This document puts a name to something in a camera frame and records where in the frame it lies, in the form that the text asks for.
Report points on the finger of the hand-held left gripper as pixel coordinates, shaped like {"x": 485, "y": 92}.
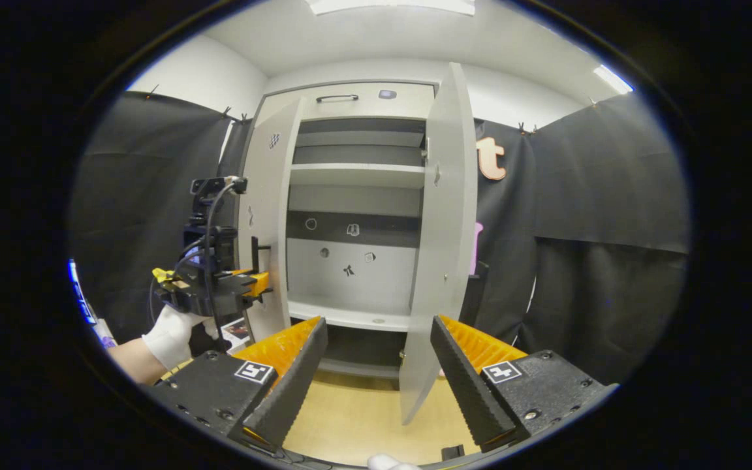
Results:
{"x": 252, "y": 284}

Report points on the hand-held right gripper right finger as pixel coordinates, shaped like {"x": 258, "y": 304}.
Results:
{"x": 470, "y": 398}

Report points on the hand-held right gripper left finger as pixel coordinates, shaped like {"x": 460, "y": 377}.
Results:
{"x": 294, "y": 391}

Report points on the grey cabinet door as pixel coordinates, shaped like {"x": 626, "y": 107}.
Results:
{"x": 271, "y": 196}
{"x": 444, "y": 215}

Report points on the grey double-door shoe cabinet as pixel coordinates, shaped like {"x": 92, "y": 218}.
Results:
{"x": 350, "y": 281}

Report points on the light grey cabinet shelf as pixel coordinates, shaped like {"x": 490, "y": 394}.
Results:
{"x": 356, "y": 175}
{"x": 350, "y": 316}

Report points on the grey cabinet drawer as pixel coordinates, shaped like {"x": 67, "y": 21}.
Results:
{"x": 369, "y": 108}

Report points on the printed flat box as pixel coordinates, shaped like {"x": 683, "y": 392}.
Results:
{"x": 237, "y": 333}

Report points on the black backdrop cloth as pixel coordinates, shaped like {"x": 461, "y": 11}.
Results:
{"x": 598, "y": 196}

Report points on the row of backdrop clips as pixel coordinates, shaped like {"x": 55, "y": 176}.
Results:
{"x": 521, "y": 126}

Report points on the long ceiling light panel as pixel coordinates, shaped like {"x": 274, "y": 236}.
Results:
{"x": 389, "y": 5}

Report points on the small ceiling light panel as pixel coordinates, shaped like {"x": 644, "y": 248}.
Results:
{"x": 613, "y": 79}

